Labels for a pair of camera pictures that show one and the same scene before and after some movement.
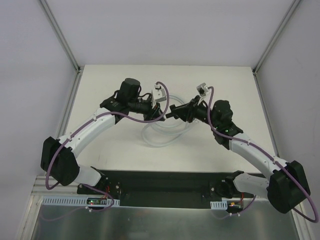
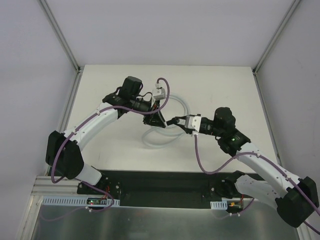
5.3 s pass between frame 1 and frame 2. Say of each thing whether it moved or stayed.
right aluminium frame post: stayed
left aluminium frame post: stayed
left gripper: stayed
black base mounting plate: stayed
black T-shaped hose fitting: moved
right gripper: moved
